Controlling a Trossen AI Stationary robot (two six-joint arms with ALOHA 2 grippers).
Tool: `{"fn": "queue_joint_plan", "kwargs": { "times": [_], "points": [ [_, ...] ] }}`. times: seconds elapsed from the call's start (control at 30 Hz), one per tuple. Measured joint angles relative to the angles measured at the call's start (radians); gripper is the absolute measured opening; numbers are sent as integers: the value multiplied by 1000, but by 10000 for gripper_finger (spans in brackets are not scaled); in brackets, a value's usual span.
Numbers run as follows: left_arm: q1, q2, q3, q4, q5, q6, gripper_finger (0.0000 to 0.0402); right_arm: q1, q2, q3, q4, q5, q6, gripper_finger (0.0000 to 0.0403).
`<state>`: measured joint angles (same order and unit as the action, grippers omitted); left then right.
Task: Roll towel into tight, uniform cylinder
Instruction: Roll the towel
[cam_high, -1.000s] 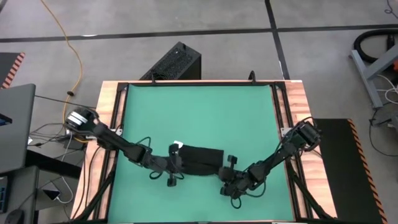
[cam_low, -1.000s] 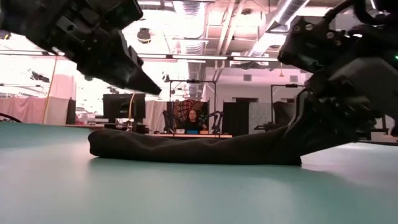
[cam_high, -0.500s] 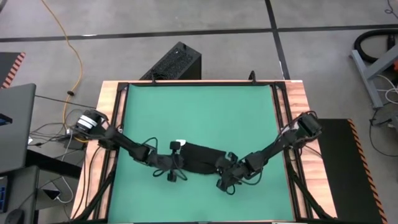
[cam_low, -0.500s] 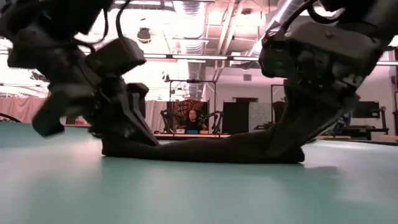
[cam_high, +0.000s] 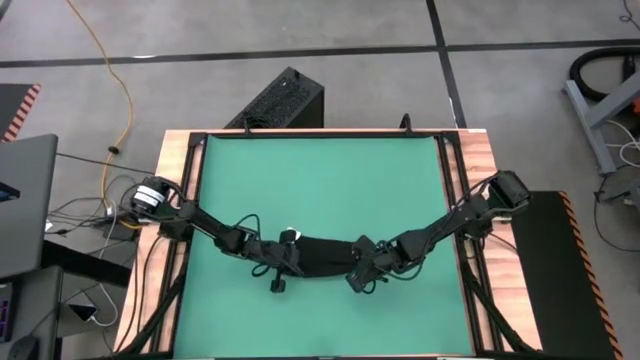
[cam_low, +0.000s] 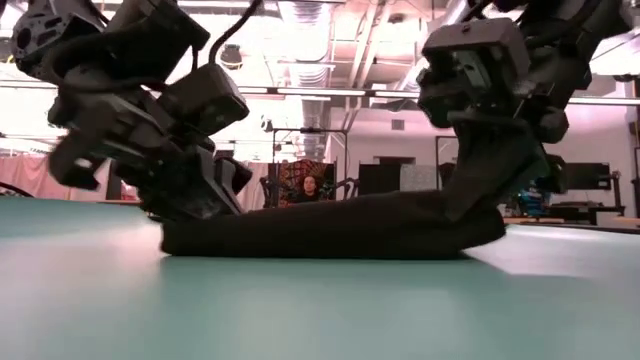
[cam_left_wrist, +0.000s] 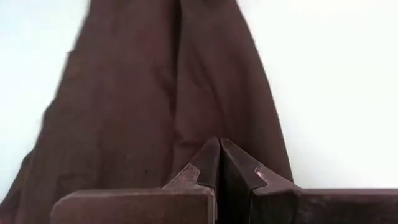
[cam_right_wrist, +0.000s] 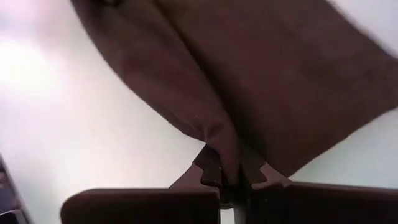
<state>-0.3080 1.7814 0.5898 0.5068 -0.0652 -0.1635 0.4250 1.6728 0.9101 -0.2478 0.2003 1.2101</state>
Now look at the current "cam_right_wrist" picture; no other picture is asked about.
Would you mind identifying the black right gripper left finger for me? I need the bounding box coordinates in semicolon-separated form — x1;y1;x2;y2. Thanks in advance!
169;144;223;190

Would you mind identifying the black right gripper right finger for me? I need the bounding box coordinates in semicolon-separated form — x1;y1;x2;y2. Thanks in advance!
239;149;294;190

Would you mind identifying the black towel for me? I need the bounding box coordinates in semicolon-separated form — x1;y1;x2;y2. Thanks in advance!
70;0;398;187

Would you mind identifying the green table mat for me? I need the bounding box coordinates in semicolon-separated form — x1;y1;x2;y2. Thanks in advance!
0;0;398;224

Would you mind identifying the black metal table frame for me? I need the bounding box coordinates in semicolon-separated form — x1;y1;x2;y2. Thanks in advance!
0;154;34;224

